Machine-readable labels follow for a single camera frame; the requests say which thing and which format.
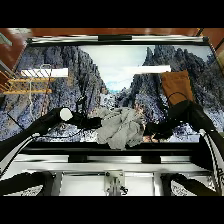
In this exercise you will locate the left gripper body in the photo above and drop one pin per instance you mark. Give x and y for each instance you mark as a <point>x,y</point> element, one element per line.
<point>87,122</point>

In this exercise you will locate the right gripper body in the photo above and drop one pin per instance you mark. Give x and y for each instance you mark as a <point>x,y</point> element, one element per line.
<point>157,130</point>

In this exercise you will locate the grey shirt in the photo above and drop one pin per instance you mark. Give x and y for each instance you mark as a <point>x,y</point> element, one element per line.
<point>120,128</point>

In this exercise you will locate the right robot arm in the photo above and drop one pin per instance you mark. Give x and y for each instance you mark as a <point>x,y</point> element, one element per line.
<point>197,116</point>

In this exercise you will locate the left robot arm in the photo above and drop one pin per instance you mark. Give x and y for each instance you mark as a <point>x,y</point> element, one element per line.
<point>31,129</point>

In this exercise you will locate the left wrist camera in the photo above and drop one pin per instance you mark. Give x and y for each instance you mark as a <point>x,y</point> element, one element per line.
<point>81,105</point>

